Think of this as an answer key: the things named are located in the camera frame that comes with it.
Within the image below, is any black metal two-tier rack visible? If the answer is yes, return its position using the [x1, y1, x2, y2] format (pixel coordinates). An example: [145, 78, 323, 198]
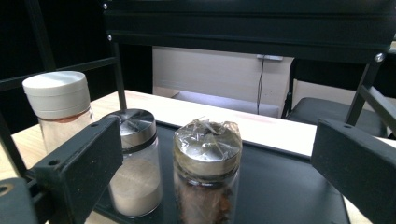
[0, 0, 396, 224]

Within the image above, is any white wall socket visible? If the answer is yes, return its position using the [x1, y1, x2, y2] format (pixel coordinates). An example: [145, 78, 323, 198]
[256, 54, 284, 62]

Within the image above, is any white-lid glass jar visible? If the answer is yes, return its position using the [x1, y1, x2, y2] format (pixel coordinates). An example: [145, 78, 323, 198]
[21, 70, 94, 155]

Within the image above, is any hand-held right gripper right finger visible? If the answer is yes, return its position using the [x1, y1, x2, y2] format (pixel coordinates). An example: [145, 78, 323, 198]
[310, 119, 396, 224]

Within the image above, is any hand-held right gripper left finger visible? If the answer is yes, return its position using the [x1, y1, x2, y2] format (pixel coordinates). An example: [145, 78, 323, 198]
[29, 115, 124, 224]

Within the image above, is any film-wrapped lid jar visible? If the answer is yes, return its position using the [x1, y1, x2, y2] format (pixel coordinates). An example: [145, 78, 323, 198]
[173, 118, 243, 224]

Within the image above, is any black chair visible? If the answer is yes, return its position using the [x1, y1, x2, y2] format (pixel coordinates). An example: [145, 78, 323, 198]
[281, 57, 396, 139]

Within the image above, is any silver-lid jar of white powder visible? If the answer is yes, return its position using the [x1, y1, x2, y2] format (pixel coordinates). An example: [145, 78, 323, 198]
[102, 108, 163, 218]

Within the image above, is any black wall cable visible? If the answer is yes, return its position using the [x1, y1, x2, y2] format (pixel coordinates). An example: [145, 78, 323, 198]
[256, 57, 265, 116]

